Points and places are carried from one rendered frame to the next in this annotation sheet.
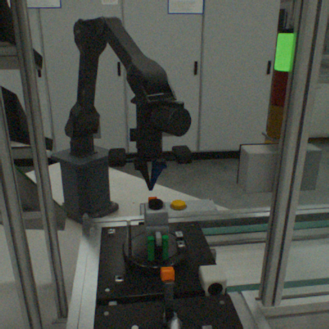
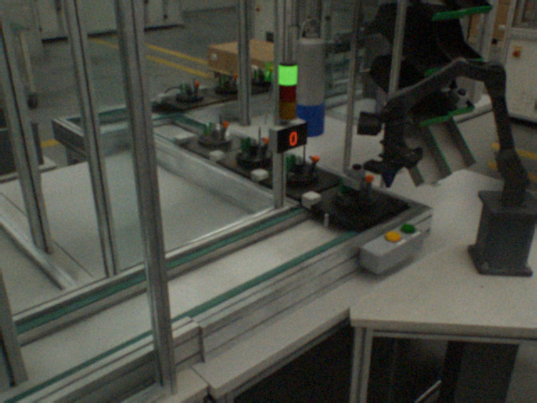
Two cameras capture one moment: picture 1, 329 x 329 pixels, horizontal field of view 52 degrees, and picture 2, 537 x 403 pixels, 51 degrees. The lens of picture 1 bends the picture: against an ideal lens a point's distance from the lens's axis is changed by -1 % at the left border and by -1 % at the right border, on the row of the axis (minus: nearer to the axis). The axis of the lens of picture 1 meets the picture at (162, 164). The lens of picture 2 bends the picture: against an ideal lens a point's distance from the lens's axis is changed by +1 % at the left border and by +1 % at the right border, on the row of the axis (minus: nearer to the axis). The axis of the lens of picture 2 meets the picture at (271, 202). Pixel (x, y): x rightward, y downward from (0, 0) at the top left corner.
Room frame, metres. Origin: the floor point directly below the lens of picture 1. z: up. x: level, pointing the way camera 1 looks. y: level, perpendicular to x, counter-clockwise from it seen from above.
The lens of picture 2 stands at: (1.75, -1.11, 1.75)
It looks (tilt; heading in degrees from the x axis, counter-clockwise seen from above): 26 degrees down; 145
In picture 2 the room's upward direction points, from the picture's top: straight up
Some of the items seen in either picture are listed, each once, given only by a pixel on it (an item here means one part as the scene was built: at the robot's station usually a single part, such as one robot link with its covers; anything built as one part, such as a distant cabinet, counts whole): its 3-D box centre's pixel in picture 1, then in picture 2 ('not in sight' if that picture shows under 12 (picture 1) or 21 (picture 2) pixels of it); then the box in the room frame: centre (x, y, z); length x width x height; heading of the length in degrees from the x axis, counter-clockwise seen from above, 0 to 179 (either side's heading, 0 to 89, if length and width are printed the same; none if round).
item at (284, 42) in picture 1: (294, 51); (288, 74); (0.50, -0.19, 1.38); 0.05 x 0.05 x 0.05
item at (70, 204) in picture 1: (86, 182); (504, 232); (0.98, 0.25, 0.96); 0.15 x 0.15 x 0.20; 51
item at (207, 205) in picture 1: (178, 215); (392, 247); (0.82, -0.04, 0.93); 0.21 x 0.07 x 0.06; 97
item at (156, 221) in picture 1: (156, 219); (353, 175); (0.59, 0.01, 1.06); 0.08 x 0.04 x 0.07; 8
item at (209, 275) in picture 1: (212, 280); (310, 200); (0.51, -0.09, 0.97); 0.05 x 0.05 x 0.04; 7
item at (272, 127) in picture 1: (285, 120); (287, 108); (0.50, -0.19, 1.28); 0.05 x 0.05 x 0.05
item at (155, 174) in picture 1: (157, 176); (385, 178); (0.72, 0.01, 1.10); 0.06 x 0.04 x 0.07; 7
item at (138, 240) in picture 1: (155, 249); (354, 198); (0.60, 0.01, 0.98); 0.14 x 0.14 x 0.02
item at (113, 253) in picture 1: (155, 256); (354, 204); (0.60, 0.01, 0.96); 0.24 x 0.24 x 0.02; 7
